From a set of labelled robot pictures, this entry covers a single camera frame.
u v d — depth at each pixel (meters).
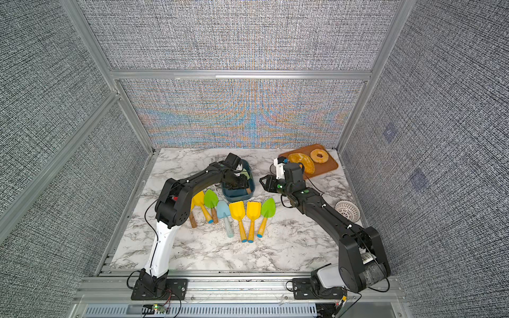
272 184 0.74
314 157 1.13
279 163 0.76
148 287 0.66
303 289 0.73
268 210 0.95
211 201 0.98
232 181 0.88
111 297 0.75
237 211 0.94
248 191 1.00
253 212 0.93
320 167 1.12
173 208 0.59
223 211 0.95
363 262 0.42
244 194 1.06
